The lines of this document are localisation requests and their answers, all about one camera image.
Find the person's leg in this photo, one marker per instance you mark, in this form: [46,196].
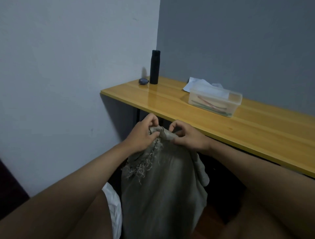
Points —
[96,219]
[251,221]

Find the person's left leg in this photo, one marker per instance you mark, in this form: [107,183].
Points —
[96,219]

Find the black metal desk leg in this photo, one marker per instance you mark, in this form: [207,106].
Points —
[137,115]

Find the dark brown wooden door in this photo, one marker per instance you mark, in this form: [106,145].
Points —
[11,194]

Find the person's right forearm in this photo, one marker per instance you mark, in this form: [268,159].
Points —
[270,182]

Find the clear plastic box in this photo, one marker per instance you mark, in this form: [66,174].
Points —
[233,106]

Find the white bag with red print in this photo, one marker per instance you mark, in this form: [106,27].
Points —
[114,209]

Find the yellow wooden desk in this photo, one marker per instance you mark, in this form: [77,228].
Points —
[172,103]

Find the person's right leg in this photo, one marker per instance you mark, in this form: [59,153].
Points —
[251,221]

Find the white tissue sheet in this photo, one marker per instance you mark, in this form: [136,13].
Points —
[194,85]

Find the grey woven sack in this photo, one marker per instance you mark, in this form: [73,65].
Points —
[162,192]

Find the black cylindrical bottle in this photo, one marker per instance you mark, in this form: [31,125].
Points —
[154,67]

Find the person's left hand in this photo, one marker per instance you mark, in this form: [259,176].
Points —
[141,138]

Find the small dark round case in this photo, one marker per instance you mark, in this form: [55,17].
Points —
[143,81]

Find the person's left forearm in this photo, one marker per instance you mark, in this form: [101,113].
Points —
[69,197]

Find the person's right hand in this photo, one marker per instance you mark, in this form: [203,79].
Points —
[190,139]

